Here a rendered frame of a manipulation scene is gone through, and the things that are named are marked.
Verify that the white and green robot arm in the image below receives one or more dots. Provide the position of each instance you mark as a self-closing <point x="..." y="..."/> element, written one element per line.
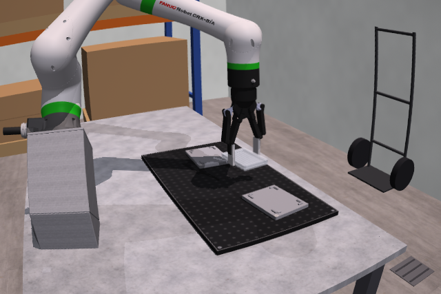
<point x="53" y="53"/>

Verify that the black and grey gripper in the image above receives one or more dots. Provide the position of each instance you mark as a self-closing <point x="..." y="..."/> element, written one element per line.
<point x="243" y="106"/>

